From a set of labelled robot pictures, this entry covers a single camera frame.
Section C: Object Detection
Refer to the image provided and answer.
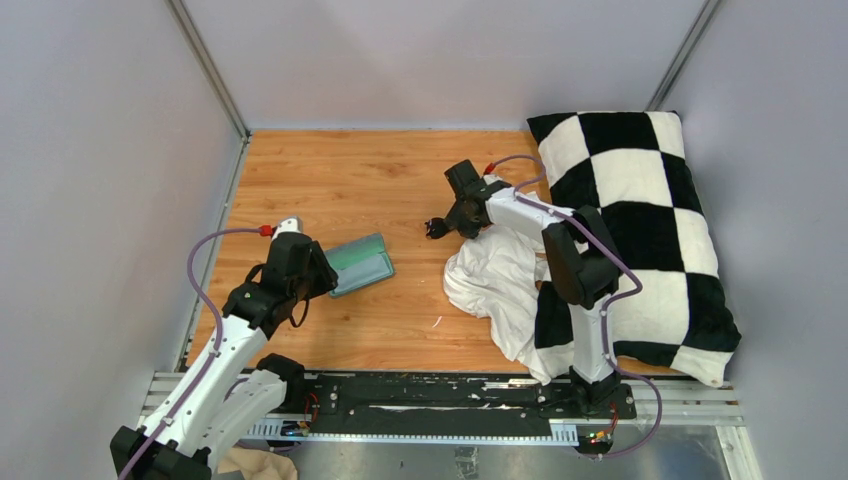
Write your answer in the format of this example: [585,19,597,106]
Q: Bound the black round sunglasses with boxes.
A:
[425,217,450,240]

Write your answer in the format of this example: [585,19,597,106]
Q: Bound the light blue cleaning cloth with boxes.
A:
[331,255,395,297]

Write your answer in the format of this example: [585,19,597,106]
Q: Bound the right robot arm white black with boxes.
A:
[426,159,622,418]

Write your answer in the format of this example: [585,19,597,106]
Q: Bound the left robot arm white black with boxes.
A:
[110,217,338,479]

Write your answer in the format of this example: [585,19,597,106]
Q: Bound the white crumpled cloth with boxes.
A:
[443,188,613,384]

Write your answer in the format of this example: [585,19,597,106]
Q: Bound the black white checkered pillow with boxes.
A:
[527,111,741,388]

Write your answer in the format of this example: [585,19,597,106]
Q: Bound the beige crumpled cloth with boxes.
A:
[217,447,298,480]

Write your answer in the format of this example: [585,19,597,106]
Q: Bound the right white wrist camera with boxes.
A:
[483,174,511,188]

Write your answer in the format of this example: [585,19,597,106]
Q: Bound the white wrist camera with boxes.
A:
[483,174,511,188]
[271,216,303,240]

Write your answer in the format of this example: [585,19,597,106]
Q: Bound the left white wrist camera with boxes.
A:
[271,216,303,240]

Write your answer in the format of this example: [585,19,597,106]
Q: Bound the black metal base rail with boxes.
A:
[135,368,743,458]

